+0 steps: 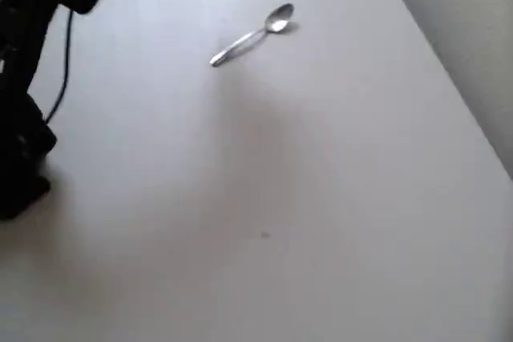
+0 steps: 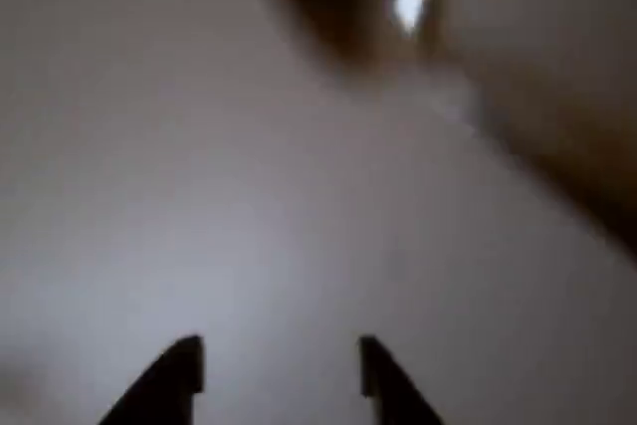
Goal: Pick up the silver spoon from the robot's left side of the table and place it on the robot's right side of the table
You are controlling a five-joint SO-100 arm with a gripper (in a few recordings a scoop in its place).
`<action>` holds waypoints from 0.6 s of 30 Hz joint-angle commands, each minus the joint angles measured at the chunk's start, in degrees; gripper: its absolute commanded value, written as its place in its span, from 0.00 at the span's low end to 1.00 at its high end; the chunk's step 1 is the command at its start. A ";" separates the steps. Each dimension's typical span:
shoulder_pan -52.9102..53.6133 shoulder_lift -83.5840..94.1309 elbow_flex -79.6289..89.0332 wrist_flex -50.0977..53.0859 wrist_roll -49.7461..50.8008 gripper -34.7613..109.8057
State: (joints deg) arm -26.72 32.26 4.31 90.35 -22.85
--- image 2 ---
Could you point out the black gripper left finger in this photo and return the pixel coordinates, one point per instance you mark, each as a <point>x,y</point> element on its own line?
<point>164,385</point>

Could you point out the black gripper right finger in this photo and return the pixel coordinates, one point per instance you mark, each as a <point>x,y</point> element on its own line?
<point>393,385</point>

